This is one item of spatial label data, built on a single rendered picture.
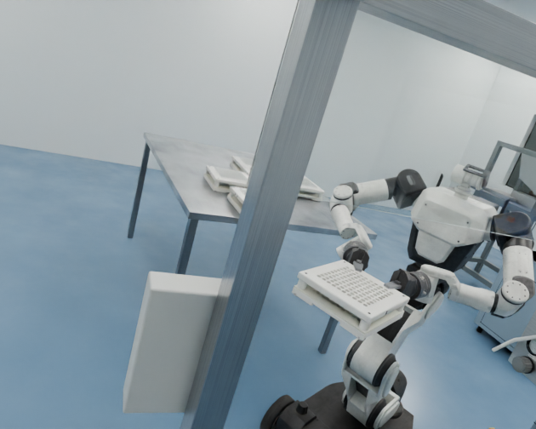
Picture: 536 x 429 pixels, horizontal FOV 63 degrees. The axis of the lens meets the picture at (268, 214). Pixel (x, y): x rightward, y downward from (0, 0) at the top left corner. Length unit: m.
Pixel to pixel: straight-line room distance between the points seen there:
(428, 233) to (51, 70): 4.35
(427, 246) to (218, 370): 1.19
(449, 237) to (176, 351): 1.20
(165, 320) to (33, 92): 4.68
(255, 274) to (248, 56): 4.99
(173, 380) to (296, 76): 0.56
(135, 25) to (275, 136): 4.71
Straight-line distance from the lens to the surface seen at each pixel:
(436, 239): 1.76
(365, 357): 1.79
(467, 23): 0.72
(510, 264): 1.67
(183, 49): 5.35
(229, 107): 5.58
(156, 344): 0.79
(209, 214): 2.01
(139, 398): 0.86
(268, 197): 0.62
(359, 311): 1.16
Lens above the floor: 1.54
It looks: 18 degrees down
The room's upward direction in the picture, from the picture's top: 17 degrees clockwise
